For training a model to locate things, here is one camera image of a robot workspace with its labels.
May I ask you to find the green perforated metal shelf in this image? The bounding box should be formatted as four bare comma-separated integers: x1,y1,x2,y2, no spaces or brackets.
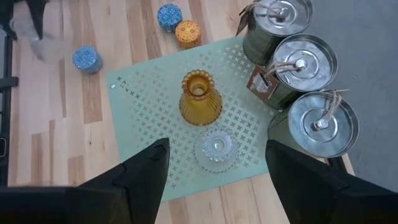
105,36,279,203

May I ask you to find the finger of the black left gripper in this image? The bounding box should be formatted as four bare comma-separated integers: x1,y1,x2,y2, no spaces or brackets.
0,0,16,34
25,0,48,40

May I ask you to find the yellow patterned candle tin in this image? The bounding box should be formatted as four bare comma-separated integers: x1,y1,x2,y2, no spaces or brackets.
175,20,202,49

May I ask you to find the black table frame rail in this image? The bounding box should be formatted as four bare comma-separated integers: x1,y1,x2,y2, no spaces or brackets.
0,30,19,187

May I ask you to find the clear glass candle holder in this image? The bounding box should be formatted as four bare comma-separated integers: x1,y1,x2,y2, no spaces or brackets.
194,129,240,174
11,12,71,63

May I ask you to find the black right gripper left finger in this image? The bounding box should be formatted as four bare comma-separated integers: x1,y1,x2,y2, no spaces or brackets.
0,138,171,224

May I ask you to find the metal candle can with tag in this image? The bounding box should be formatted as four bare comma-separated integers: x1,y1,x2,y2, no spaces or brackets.
267,90,361,159
235,0,314,66
247,33,339,110

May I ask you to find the amber glass candle holder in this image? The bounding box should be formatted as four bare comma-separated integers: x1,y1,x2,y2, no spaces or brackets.
179,69,223,127

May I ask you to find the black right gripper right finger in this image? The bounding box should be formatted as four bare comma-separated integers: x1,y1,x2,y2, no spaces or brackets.
265,139,398,224

